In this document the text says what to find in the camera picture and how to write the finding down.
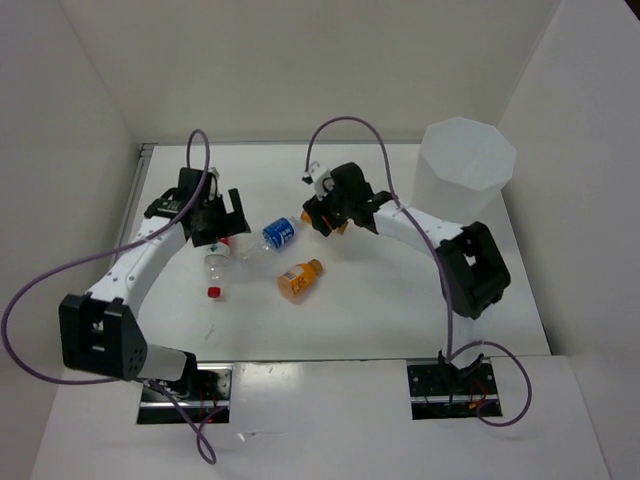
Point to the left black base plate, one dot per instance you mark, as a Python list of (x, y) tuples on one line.
[(204, 398)]

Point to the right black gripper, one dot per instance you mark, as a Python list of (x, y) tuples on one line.
[(318, 221)]

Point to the blue label plastic bottle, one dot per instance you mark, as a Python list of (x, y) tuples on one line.
[(274, 237)]

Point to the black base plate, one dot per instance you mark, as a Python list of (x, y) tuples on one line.
[(438, 391), (204, 398)]

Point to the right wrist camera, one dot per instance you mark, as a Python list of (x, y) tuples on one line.
[(320, 178)]

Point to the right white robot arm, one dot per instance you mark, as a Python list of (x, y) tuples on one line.
[(472, 271)]

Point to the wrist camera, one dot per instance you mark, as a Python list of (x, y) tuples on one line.
[(214, 175), (320, 178)]

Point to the orange plastic bottle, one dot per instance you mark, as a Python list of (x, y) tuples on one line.
[(295, 282)]

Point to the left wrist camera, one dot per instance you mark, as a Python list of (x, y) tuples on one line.
[(214, 175)]

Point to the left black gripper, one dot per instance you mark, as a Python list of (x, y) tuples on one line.
[(232, 224)]

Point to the translucent white bin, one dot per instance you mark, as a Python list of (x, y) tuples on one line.
[(462, 166)]

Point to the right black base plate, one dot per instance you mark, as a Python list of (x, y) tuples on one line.
[(438, 391)]

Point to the red label plastic bottle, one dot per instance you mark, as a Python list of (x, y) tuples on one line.
[(218, 263)]

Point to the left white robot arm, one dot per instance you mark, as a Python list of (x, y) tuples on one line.
[(99, 329)]

